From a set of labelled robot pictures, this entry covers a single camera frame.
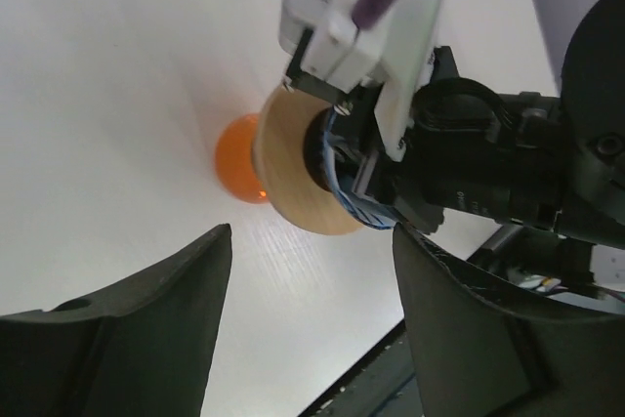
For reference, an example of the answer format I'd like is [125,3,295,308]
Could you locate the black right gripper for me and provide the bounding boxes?
[336,47,624,246]

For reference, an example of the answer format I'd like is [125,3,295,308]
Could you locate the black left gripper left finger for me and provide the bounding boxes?
[1,224,231,416]

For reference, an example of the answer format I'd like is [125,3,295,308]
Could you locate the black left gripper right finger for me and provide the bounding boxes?
[393,227,624,416]

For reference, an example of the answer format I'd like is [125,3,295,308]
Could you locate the blue glass dripper cone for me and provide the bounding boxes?
[321,106,398,230]

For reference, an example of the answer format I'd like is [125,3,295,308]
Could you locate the orange glass flask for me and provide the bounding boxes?
[214,113,268,204]

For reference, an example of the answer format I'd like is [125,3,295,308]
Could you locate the wooden dripper ring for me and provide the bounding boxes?
[249,89,367,237]

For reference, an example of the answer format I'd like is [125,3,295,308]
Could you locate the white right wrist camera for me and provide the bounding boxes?
[279,0,442,162]

